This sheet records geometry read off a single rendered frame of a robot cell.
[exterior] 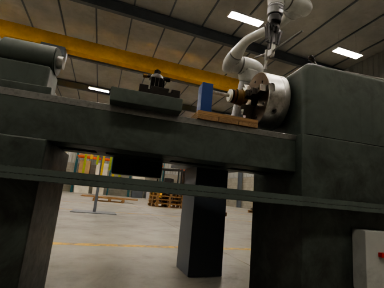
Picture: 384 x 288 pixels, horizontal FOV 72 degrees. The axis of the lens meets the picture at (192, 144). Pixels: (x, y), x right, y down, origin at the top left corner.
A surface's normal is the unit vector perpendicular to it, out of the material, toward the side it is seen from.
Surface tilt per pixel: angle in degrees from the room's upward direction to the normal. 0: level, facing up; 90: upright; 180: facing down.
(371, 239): 90
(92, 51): 90
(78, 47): 90
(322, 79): 90
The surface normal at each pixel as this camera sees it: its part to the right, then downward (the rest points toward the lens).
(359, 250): -0.96, -0.14
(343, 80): 0.25, -0.17
